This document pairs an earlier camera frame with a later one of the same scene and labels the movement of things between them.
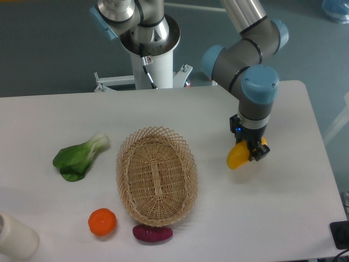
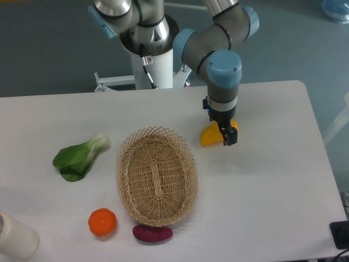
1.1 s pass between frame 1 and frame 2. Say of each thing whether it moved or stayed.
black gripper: moved
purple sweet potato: stayed
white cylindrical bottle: stayed
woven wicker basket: stayed
